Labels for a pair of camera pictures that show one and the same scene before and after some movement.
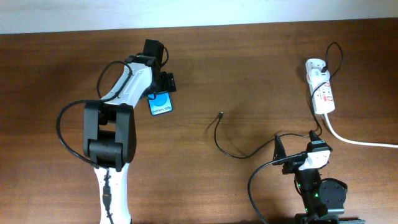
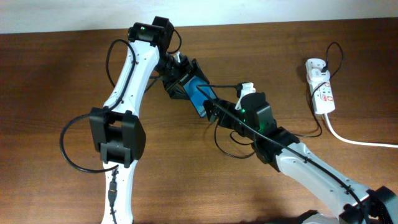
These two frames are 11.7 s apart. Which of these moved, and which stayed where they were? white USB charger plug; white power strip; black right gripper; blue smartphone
Moved: black right gripper; blue smartphone
Stayed: white USB charger plug; white power strip
